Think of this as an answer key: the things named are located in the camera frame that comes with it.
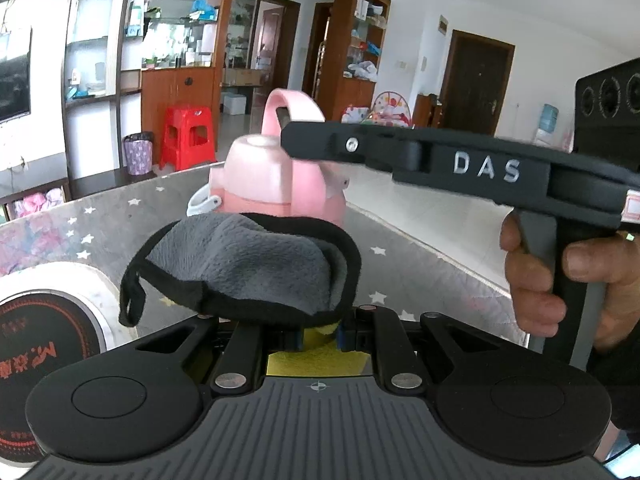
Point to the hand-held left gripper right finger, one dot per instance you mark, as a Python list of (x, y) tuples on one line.
[(344, 339)]

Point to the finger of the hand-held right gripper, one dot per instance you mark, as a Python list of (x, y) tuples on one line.
[(284, 116), (330, 141)]

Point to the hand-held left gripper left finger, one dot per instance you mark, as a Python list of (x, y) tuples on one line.
[(244, 346)]

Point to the yellow sponge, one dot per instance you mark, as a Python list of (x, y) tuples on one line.
[(320, 362)]

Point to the pink water bottle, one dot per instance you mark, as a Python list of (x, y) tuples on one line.
[(260, 180)]

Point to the grey cloth with black trim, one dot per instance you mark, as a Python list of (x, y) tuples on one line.
[(240, 265)]

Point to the person's right hand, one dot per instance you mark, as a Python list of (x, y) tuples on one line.
[(607, 280)]

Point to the white storage box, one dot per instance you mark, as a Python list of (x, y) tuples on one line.
[(235, 103)]

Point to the colourful baby bouncer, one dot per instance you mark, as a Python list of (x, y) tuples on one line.
[(392, 110)]

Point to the white plastic bag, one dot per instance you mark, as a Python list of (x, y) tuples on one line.
[(364, 70)]

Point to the wooden interior door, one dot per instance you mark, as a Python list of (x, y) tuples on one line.
[(272, 35)]

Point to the dark wooden entrance door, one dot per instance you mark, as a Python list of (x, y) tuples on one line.
[(475, 85)]

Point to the small wooden cabinet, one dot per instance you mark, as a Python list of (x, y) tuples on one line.
[(427, 110)]

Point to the red plastic stool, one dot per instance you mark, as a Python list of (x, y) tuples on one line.
[(187, 135)]

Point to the wooden shelf unit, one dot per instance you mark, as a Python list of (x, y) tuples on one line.
[(345, 35)]

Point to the grey star-print tablecloth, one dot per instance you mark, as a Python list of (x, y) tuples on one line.
[(420, 260)]

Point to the wooden display cabinet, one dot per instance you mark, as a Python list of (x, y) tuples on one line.
[(175, 85)]

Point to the purple waste bin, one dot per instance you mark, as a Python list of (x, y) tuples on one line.
[(138, 155)]

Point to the round black induction cooktop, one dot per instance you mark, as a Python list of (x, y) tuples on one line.
[(45, 330)]

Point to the low cabinet with pink items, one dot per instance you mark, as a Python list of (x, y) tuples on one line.
[(35, 202)]

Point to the wall television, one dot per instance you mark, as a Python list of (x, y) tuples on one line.
[(12, 75)]

